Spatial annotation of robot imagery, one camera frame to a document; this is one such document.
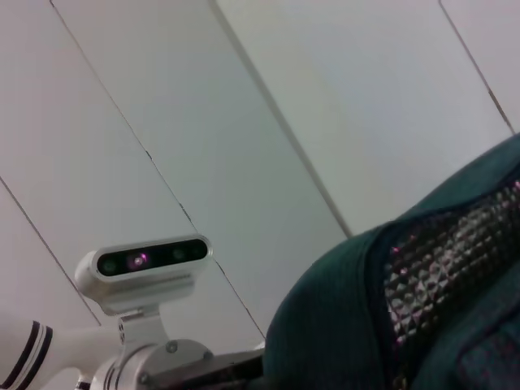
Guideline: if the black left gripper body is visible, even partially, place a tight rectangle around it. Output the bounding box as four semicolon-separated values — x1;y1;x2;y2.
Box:
178;351;270;390

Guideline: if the dark blue fabric bag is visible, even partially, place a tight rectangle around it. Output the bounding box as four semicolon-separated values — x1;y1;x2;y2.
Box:
262;133;520;390

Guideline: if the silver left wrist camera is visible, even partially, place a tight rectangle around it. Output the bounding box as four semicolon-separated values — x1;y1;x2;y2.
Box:
74;234;214;354

